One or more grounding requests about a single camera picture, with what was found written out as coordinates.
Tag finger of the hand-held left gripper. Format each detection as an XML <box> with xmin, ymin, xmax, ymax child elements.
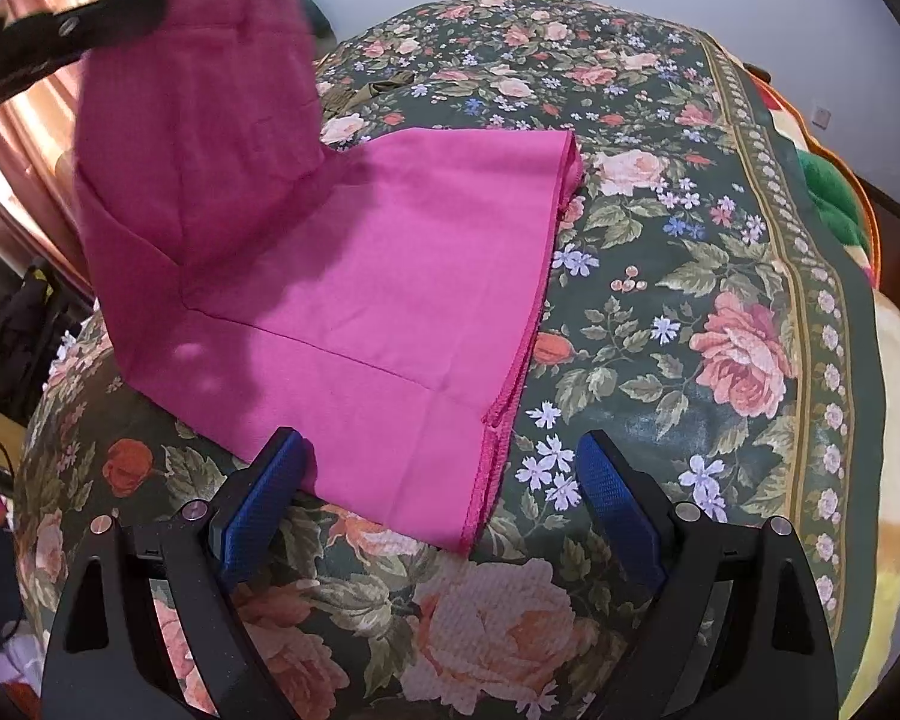
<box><xmin>0</xmin><ymin>0</ymin><xmax>170</xmax><ymax>61</ymax></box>

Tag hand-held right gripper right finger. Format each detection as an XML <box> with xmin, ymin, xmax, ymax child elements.
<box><xmin>576</xmin><ymin>429</ymin><xmax>841</xmax><ymax>720</ymax></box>

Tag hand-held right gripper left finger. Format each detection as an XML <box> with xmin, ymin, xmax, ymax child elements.
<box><xmin>41</xmin><ymin>426</ymin><xmax>316</xmax><ymax>720</ymax></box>

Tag pink pants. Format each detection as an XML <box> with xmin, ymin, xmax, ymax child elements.
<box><xmin>71</xmin><ymin>0</ymin><xmax>586</xmax><ymax>552</ymax></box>

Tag pink curtain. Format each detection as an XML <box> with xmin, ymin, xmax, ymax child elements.
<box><xmin>0</xmin><ymin>0</ymin><xmax>121</xmax><ymax>293</ymax></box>

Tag black garment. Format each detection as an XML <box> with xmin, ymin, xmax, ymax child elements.
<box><xmin>0</xmin><ymin>262</ymin><xmax>95</xmax><ymax>421</ymax></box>

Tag floral bed blanket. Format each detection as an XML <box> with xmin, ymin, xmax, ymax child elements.
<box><xmin>11</xmin><ymin>0</ymin><xmax>890</xmax><ymax>720</ymax></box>

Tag olive green garment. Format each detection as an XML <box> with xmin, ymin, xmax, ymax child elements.
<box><xmin>322</xmin><ymin>67</ymin><xmax>421</xmax><ymax>121</ymax></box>

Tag multicoloured plush blanket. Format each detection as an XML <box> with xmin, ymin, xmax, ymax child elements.
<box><xmin>742</xmin><ymin>60</ymin><xmax>900</xmax><ymax>720</ymax></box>

